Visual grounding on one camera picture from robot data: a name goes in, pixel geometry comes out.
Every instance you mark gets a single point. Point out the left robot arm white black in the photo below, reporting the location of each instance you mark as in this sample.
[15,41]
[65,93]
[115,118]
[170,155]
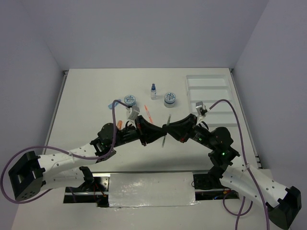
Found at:
[34,173]

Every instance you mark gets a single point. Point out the left blue round jar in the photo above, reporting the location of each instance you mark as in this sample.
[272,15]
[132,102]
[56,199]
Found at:
[130,100]

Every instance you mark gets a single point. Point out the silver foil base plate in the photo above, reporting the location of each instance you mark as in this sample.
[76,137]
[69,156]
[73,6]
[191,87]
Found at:
[170,189]

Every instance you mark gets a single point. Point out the small clear spray bottle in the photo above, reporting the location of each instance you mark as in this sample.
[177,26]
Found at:
[153,92]

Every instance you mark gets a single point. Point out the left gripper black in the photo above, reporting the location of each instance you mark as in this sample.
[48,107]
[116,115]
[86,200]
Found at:
[151,132]

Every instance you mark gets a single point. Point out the white compartment tray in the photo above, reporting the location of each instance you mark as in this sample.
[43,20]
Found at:
[209,89]

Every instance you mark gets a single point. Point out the blue lead case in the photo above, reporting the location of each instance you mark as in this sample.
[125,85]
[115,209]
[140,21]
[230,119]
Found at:
[110,106]

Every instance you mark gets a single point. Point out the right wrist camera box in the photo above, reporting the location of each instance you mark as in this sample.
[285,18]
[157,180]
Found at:
[201,109]

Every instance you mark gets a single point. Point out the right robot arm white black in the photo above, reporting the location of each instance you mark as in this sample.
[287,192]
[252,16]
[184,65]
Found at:
[229,170]

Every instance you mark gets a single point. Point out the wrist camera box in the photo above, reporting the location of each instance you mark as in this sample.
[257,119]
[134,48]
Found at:
[133,113]
[201,109]

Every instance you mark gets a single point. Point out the right blue round jar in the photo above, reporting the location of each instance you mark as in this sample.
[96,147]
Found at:
[169,99]

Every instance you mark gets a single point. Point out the blue round jar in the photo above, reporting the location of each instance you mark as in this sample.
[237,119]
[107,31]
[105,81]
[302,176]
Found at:
[169,99]
[130,100]

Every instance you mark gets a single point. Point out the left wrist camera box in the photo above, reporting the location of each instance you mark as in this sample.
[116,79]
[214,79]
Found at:
[133,113]

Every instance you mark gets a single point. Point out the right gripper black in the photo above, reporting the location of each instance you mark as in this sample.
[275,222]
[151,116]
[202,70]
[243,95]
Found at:
[181,130]

